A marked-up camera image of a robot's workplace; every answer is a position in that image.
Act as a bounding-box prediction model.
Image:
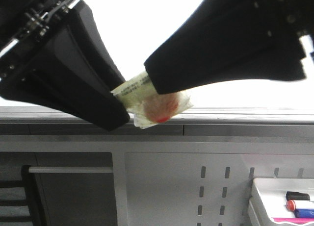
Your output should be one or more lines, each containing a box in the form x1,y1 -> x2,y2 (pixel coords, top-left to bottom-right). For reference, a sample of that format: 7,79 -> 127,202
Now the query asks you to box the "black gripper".
0,0 -> 130,130

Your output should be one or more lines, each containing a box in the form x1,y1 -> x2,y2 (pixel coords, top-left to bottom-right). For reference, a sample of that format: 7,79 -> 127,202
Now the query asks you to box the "blue capped marker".
294,208 -> 314,219

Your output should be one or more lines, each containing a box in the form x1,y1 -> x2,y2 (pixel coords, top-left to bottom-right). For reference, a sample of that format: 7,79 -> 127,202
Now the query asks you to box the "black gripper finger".
144,0 -> 307,94

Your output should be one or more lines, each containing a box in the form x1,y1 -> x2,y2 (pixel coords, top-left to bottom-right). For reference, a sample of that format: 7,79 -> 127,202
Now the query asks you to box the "white plastic marker tray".
247,178 -> 314,226

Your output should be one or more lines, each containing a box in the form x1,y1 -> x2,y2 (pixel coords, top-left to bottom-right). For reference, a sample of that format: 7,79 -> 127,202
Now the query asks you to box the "dark chair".
0,165 -> 48,226

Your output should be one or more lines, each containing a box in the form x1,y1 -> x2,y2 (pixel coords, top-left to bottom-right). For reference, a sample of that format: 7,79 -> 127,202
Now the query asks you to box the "grey perforated metal panel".
0,124 -> 314,226

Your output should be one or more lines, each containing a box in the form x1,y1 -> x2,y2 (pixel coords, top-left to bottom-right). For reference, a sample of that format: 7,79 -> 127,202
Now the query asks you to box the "pink marker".
273,218 -> 314,224

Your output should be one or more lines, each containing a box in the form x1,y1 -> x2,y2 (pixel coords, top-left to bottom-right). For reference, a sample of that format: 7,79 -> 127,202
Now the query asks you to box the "white marker with taped magnet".
111,71 -> 192,129

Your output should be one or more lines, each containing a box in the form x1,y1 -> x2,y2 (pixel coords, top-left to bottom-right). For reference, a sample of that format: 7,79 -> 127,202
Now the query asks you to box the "black marker cap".
286,191 -> 310,201

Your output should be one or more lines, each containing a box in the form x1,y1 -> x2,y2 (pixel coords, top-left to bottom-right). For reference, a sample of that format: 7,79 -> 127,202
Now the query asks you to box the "red capped white marker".
286,200 -> 314,211

